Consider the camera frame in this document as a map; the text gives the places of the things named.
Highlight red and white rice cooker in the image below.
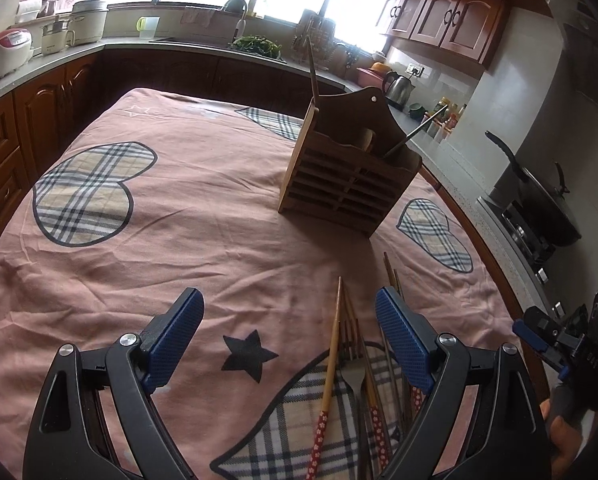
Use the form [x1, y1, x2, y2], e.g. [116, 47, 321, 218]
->
[0, 29, 34, 82]

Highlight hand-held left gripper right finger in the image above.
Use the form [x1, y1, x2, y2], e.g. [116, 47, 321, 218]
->
[375, 286, 552, 480]

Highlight steel electric kettle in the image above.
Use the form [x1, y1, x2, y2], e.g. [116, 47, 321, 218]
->
[382, 71, 418, 111]

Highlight long wooden utensil handle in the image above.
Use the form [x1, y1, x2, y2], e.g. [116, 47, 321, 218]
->
[306, 37, 323, 111]

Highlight metal fork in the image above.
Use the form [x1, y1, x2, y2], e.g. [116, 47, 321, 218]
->
[340, 341, 377, 480]

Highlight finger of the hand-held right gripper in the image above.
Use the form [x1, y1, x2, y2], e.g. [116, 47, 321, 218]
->
[512, 306, 587, 357]
[535, 345, 577, 387]

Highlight metal dish rack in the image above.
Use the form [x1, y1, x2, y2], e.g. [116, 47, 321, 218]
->
[292, 9, 341, 70]

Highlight long metal utensil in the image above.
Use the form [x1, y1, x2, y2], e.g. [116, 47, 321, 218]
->
[383, 110, 447, 159]

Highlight condiment bottles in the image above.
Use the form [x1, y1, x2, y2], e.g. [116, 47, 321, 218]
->
[428, 97, 468, 142]

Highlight black wok with lid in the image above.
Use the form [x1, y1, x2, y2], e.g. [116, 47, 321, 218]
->
[484, 131, 583, 247]

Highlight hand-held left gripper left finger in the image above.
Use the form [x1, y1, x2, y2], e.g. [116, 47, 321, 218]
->
[23, 287, 205, 480]

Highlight wooden utensil holder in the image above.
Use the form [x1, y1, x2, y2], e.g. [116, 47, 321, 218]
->
[277, 86, 423, 237]

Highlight green vegetables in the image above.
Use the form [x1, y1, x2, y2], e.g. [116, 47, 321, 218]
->
[230, 35, 284, 59]

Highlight person's right hand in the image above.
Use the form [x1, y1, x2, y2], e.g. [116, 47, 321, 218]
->
[540, 397, 587, 480]

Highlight curved metal faucet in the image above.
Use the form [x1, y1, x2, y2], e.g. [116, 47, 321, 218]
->
[223, 0, 251, 37]

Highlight pink cloth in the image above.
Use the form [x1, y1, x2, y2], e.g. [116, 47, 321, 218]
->
[180, 6, 216, 29]

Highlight white mug green handle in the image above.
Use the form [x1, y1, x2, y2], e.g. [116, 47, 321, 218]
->
[137, 16, 161, 41]

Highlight wooden upper cabinets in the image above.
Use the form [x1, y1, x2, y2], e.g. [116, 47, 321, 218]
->
[378, 0, 511, 69]

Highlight pink basin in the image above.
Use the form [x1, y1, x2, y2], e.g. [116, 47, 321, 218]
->
[356, 62, 388, 89]

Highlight gas stove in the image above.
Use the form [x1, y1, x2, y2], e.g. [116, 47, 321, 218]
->
[500, 199, 557, 273]

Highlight large white cooker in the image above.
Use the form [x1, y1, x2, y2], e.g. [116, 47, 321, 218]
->
[71, 0, 110, 45]

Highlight pink blanket with plaid hearts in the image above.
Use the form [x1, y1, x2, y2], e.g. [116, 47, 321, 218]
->
[0, 87, 530, 480]

